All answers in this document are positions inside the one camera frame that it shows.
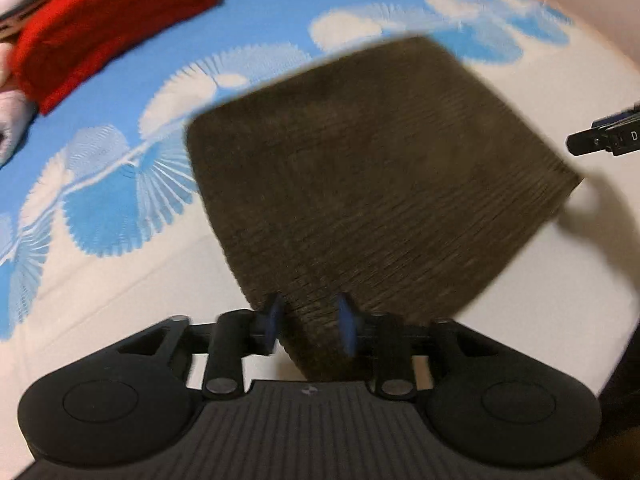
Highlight folded white blanket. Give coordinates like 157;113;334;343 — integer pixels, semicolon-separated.
0;0;98;167

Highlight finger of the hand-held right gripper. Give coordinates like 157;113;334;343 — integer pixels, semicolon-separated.
566;104;640;157

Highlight folded red blanket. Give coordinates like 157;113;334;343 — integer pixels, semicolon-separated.
10;0;224;117

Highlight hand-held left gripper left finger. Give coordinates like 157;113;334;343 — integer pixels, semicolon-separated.
114;293;285;402

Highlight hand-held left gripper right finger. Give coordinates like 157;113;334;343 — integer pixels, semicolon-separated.
336;293;503;400

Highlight brown corduroy pants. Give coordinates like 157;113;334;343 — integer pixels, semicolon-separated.
183;35;587;385

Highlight blue white printed bed sheet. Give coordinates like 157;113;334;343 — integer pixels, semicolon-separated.
0;0;640;480

